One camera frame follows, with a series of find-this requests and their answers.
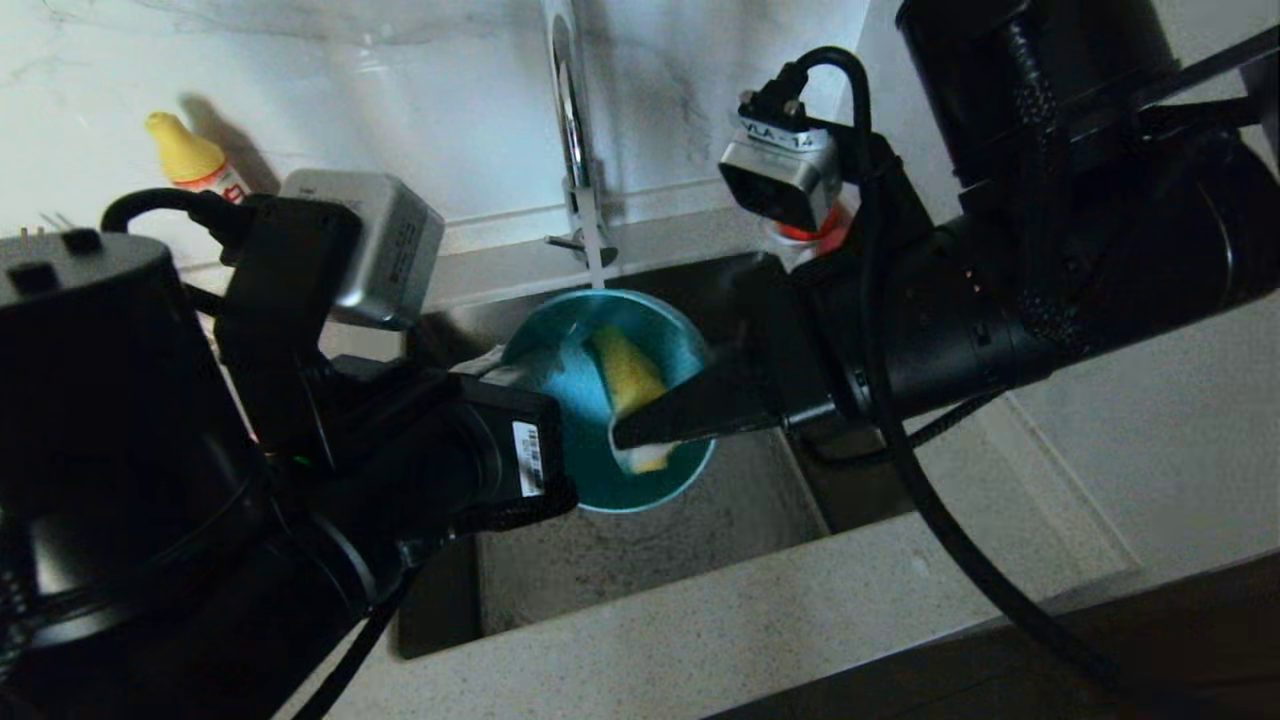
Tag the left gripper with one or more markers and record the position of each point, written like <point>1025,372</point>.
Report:
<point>470,450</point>

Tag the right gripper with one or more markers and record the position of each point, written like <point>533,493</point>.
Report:
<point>880,330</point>

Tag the teal bowl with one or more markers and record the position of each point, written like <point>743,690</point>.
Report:
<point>560,400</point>

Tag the yellow green sponge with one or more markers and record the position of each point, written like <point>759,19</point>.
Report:
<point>628,375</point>

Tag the orange dish soap bottle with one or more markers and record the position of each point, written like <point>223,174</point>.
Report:
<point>185,150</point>

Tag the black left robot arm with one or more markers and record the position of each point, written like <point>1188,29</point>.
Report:
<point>120,450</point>

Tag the stainless steel sink basin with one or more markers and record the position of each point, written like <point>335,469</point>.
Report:
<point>650,560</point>

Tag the running water stream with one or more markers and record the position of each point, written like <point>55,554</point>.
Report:
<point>595,250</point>

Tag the red tomato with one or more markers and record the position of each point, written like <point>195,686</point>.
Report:
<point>820,228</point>

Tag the chrome faucet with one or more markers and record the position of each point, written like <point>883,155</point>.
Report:
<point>572,120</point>

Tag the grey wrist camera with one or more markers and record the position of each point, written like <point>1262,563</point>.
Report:
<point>385,245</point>
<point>780,170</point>

